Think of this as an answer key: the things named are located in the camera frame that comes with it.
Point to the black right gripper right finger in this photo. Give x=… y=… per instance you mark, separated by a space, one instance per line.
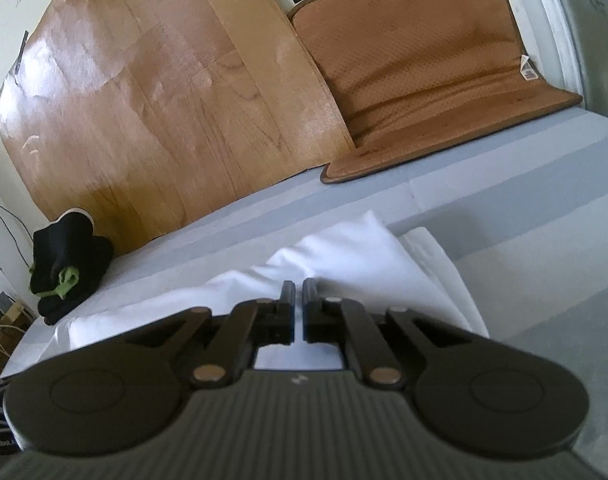
x=389 y=351

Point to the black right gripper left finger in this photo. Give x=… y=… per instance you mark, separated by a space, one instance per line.
x=208 y=350

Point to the white printed t-shirt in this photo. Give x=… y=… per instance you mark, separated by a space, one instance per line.
x=356 y=259

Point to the black and green folded garment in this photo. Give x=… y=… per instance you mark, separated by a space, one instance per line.
x=69 y=262

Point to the grey striped bed sheet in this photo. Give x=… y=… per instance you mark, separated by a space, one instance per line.
x=522 y=214

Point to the brown mesh seat cushion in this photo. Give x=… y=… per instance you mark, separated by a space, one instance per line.
x=414 y=77

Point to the wood pattern wall sheet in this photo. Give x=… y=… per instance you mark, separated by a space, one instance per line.
x=151 y=114

